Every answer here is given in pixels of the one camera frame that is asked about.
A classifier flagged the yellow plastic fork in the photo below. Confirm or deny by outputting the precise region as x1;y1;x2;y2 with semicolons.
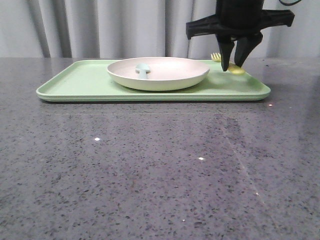
210;52;246;75

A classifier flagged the black cable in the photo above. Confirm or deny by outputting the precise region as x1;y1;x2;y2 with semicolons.
277;0;301;7

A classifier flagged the beige round plate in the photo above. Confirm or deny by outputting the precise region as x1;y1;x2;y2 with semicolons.
107;57;210;91

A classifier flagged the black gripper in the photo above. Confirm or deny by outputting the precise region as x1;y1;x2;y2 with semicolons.
185;0;295;72

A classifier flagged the light green plastic tray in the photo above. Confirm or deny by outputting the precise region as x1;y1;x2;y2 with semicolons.
36;60;271;102

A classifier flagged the light blue plastic spoon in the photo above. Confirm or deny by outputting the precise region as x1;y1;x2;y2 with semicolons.
135;63;151;80

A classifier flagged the grey curtain backdrop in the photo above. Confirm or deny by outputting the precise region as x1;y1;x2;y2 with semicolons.
0;0;320;59

